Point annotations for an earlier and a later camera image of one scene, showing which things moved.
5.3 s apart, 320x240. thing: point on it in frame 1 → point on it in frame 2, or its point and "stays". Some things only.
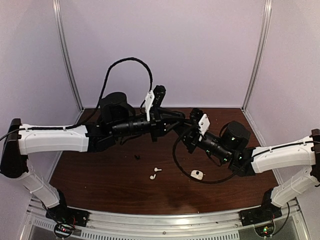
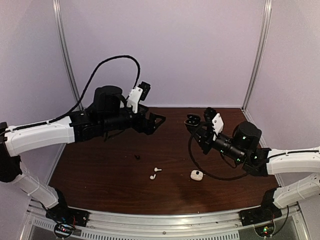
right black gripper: [191, 135] → [206, 137]
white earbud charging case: [196, 174] stays
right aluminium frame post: [267, 13] stays
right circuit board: [265, 230] stays
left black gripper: [159, 120] → [149, 128]
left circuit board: [63, 230] stays
